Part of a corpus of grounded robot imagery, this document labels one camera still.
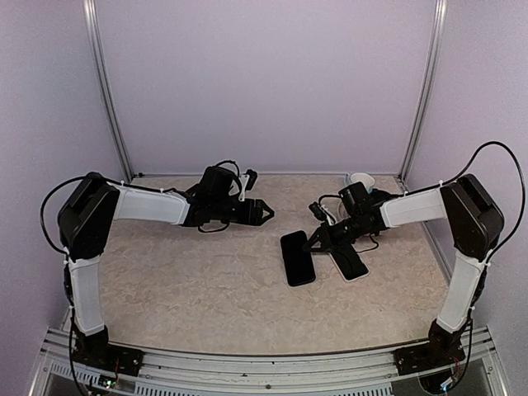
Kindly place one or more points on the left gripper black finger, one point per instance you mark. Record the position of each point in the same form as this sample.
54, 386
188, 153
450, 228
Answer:
264, 209
263, 218

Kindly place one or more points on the light blue mug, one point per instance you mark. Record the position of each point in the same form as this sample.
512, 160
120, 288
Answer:
365, 179

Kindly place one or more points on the pink phone case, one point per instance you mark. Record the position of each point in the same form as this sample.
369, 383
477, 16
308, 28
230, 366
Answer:
350, 264

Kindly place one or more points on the right aluminium frame post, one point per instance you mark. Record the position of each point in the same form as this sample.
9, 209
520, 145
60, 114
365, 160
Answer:
424, 97

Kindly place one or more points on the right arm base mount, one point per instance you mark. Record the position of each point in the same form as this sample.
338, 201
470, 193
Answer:
427, 356

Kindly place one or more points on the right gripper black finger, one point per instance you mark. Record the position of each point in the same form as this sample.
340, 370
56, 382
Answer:
323, 234
317, 244

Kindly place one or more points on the black phone case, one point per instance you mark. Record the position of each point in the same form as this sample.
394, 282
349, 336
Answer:
297, 260

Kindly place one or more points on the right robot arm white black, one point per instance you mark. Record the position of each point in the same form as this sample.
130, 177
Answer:
475, 223

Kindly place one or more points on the aluminium frame post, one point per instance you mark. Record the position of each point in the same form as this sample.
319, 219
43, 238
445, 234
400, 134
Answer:
424, 97
90, 14

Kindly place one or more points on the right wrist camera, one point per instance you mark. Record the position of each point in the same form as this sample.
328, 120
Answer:
353, 198

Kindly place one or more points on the front aluminium rail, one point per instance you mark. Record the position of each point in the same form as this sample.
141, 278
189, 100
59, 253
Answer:
476, 370

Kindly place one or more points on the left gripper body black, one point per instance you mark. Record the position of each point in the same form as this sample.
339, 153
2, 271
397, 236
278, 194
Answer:
246, 217

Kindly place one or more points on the left aluminium frame post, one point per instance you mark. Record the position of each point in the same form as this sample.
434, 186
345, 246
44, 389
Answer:
90, 14

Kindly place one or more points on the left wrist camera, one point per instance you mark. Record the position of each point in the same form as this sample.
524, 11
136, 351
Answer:
247, 181

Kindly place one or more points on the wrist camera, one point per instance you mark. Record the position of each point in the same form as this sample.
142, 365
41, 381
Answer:
247, 181
353, 198

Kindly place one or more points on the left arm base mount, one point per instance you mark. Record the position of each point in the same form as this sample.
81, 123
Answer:
96, 351

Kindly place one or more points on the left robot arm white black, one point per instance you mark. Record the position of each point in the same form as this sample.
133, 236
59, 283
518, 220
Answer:
97, 203

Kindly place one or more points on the dark green mug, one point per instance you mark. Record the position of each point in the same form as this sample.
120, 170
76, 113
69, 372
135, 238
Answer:
380, 195

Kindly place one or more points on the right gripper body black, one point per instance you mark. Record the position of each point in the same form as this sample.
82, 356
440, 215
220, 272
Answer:
341, 238

